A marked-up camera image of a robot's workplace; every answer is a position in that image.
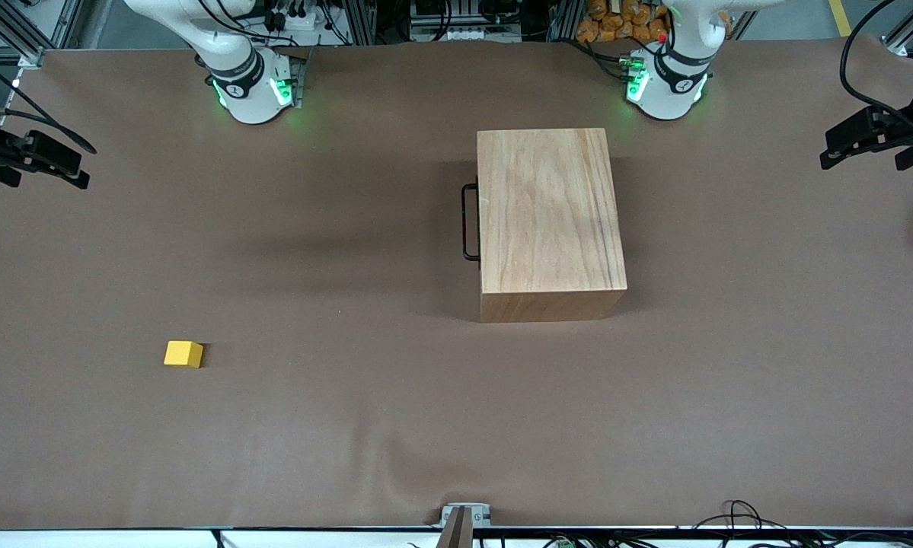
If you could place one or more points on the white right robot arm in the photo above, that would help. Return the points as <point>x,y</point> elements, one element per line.
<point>247,91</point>

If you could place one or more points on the brown wooden bar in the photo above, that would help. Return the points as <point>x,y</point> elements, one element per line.
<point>456,533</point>

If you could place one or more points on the yellow block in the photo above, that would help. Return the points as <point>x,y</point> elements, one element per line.
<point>182,354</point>

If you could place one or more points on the grey metal clamp bracket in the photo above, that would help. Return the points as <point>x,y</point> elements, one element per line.
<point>465,511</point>

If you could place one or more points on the wooden drawer cabinet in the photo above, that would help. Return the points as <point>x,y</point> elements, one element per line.
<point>547,221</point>

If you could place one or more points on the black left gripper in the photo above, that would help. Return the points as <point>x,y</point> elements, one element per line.
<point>911,131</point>

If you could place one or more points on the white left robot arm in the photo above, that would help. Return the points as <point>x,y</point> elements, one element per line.
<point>665,84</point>

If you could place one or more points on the white power strip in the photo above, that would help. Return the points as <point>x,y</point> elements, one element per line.
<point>296,21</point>

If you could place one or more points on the brown table cover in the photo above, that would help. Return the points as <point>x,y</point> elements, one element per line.
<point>349,426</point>

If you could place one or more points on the orange snack bag pile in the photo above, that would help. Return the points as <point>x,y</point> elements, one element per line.
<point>616,23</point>

